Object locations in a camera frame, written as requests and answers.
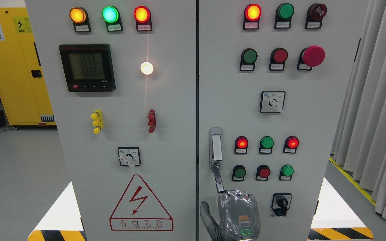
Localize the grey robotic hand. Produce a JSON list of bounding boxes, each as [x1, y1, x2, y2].
[[200, 166, 261, 241]]

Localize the silver door handle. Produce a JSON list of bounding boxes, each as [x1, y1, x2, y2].
[[209, 128, 223, 169]]

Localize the right grey cabinet door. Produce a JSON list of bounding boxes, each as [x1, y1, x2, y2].
[[199, 0, 370, 241]]

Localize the grey cabinet door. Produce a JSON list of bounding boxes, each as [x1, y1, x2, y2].
[[25, 0, 198, 241], [199, 0, 370, 241]]

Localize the left grey cabinet door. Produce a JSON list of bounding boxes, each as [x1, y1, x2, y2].
[[25, 0, 198, 241]]

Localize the green push button lower left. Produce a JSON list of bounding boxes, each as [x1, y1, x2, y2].
[[232, 165, 246, 181]]

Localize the green push button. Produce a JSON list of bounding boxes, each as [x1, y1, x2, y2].
[[232, 165, 246, 181], [239, 48, 258, 72], [279, 164, 294, 181]]

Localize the red push button lower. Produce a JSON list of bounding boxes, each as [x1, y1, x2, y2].
[[255, 164, 271, 181]]

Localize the red push button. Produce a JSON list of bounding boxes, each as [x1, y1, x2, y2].
[[269, 48, 288, 71], [255, 164, 271, 181]]

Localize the green push button lower right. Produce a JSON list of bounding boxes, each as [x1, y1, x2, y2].
[[279, 164, 294, 181]]

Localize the red lit indicator middle left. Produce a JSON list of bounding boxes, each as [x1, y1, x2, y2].
[[234, 136, 249, 154]]

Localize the red lit indicator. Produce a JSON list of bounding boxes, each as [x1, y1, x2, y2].
[[234, 136, 249, 154], [243, 3, 262, 29], [283, 136, 299, 154]]

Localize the green indicator middle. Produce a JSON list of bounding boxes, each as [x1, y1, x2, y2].
[[259, 136, 274, 154]]

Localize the red lit indicator middle right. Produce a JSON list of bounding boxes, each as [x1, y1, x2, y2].
[[283, 136, 299, 154]]

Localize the red electric danger sticker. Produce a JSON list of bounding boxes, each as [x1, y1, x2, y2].
[[109, 174, 174, 231]]

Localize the grey curtain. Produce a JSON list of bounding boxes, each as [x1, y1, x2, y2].
[[332, 0, 386, 219]]

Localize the green push button upper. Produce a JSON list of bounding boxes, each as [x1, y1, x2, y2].
[[239, 48, 258, 72]]

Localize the red push button upper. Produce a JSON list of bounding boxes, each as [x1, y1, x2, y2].
[[269, 48, 288, 71]]

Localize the white lit indicator light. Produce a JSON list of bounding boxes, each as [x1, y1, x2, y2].
[[140, 62, 154, 75]]

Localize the red emergency stop button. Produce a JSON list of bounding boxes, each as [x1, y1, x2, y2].
[[296, 45, 326, 71]]

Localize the red lit indicator top right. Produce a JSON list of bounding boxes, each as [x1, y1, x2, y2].
[[243, 3, 262, 29]]

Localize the green unlit indicator top right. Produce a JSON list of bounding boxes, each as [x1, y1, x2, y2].
[[274, 3, 294, 29]]

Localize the black digital power meter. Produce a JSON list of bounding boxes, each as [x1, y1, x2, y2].
[[59, 43, 116, 92]]

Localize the dark red buzzer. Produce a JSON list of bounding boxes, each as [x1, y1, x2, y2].
[[305, 3, 327, 29]]

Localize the red orange indicator light left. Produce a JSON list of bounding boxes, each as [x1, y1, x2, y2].
[[134, 5, 152, 31]]

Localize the green lit indicator light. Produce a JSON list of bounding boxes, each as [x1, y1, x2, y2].
[[102, 6, 123, 32]]

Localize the amber indicator light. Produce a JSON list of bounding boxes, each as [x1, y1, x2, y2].
[[69, 6, 91, 32]]

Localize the yellow safety cabinet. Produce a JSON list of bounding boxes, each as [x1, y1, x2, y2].
[[0, 8, 56, 126]]

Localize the black key selector switch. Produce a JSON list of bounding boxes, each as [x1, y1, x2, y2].
[[271, 193, 292, 217]]

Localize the upper right rotary switch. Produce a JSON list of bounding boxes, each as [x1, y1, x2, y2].
[[259, 91, 285, 113]]

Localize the left rotary selector switch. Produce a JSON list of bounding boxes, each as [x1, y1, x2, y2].
[[118, 147, 141, 167]]

